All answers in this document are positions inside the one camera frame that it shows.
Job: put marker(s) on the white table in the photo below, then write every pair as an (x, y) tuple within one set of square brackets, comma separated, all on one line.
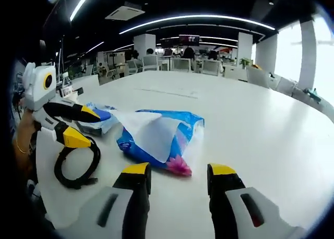
[(261, 145)]

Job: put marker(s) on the potted green plant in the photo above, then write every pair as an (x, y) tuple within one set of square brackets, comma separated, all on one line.
[(245, 63)]

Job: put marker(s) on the person's left hand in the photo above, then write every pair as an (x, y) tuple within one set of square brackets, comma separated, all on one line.
[(26, 129)]

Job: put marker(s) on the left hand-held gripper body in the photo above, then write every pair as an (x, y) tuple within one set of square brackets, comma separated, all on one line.
[(36, 90)]

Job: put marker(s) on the orange object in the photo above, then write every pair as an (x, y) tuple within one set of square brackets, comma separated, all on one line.
[(256, 66)]

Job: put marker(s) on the teal object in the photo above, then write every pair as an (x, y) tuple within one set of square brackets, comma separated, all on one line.
[(311, 95)]

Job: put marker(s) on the long curved ceiling light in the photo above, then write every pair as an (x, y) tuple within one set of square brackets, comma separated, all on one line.
[(198, 16)]

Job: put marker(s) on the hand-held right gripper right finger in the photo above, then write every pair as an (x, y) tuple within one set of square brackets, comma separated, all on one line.
[(224, 197)]

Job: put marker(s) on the blue tissue pack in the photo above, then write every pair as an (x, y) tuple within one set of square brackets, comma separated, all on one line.
[(188, 124)]

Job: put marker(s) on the hanging display screen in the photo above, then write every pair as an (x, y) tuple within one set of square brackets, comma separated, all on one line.
[(189, 40)]

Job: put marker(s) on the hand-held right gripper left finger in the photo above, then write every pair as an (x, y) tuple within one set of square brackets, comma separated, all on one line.
[(133, 197)]

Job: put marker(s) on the ceiling air conditioner unit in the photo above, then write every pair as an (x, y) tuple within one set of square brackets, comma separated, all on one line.
[(125, 11)]

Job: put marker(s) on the small black device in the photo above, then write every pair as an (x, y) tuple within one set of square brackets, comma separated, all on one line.
[(80, 90)]

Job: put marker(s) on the blue wet wipes pack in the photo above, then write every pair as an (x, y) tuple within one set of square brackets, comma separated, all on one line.
[(104, 115)]

